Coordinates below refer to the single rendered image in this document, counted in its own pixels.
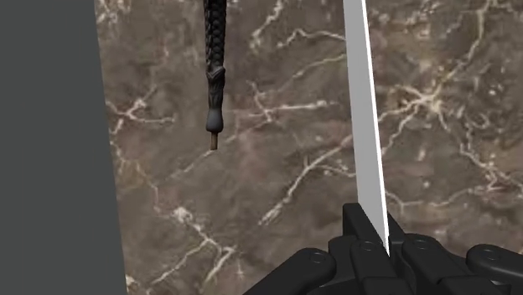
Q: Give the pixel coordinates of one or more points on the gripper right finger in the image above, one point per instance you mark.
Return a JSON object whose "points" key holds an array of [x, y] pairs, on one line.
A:
{"points": [[433, 261]]}

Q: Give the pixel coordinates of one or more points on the black braided stick brown tip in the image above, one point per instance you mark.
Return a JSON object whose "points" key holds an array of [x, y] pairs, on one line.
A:
{"points": [[215, 61]]}

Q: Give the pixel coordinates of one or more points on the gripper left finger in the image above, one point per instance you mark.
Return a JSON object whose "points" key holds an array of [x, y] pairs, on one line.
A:
{"points": [[367, 261]]}

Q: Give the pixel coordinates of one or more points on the grey thin blade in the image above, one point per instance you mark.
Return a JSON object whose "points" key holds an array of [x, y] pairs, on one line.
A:
{"points": [[363, 122]]}

